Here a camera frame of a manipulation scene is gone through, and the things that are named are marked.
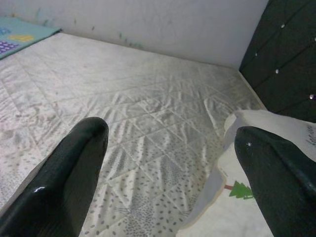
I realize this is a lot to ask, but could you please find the black tufted headboard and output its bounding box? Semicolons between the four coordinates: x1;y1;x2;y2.
238;0;316;123

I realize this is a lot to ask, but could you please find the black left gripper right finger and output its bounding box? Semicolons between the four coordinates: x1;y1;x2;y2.
234;126;316;237

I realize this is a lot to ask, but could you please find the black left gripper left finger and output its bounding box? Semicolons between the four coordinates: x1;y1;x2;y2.
0;117;110;237

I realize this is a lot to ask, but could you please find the white dotted quilted mattress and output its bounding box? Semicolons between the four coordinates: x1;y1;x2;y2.
0;32;275;237

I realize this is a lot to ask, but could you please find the white printed pillow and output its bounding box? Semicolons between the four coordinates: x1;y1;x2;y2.
176;110;316;237

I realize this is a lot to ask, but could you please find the teal blanket with colourful shapes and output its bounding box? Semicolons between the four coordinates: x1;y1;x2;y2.
0;16;62;60

